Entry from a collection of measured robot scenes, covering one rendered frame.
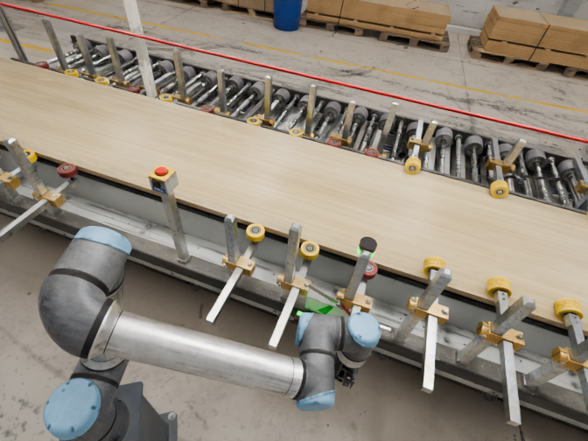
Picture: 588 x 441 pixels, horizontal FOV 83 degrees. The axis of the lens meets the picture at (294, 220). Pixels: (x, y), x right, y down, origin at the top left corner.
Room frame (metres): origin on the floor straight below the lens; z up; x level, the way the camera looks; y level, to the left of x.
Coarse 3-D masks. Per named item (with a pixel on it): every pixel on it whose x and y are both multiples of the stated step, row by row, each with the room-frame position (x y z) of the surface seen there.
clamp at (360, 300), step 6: (342, 294) 0.70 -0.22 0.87; (360, 294) 0.71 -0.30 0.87; (342, 300) 0.68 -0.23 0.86; (348, 300) 0.68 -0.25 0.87; (354, 300) 0.68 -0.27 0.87; (360, 300) 0.68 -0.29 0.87; (372, 300) 0.69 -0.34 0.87; (348, 306) 0.67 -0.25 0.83; (360, 306) 0.66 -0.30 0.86; (366, 306) 0.66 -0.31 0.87; (366, 312) 0.66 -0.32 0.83
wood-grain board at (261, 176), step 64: (0, 64) 2.17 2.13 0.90; (0, 128) 1.46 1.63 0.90; (64, 128) 1.53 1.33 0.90; (128, 128) 1.60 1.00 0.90; (192, 128) 1.68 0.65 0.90; (256, 128) 1.76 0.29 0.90; (192, 192) 1.14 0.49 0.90; (256, 192) 1.19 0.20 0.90; (320, 192) 1.25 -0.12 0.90; (384, 192) 1.31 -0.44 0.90; (448, 192) 1.37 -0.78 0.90; (384, 256) 0.89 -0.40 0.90; (448, 256) 0.93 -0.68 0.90; (512, 256) 0.98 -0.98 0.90; (576, 256) 1.02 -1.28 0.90
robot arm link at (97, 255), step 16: (80, 240) 0.41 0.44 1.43; (96, 240) 0.41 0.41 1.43; (112, 240) 0.43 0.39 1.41; (64, 256) 0.37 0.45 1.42; (80, 256) 0.37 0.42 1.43; (96, 256) 0.38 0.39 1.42; (112, 256) 0.40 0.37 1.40; (64, 272) 0.33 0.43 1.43; (80, 272) 0.34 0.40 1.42; (96, 272) 0.35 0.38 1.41; (112, 272) 0.37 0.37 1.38; (112, 288) 0.37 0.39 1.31; (80, 368) 0.33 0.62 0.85; (96, 368) 0.33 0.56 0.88; (112, 368) 0.34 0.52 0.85
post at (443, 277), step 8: (440, 272) 0.64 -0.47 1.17; (448, 272) 0.63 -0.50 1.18; (432, 280) 0.65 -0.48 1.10; (440, 280) 0.62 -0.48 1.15; (448, 280) 0.62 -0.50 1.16; (432, 288) 0.62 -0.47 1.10; (440, 288) 0.62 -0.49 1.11; (424, 296) 0.63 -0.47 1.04; (432, 296) 0.62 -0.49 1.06; (424, 304) 0.62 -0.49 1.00; (408, 320) 0.63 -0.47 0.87; (416, 320) 0.62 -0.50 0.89; (400, 328) 0.64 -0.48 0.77; (408, 328) 0.62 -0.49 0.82; (400, 336) 0.62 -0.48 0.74
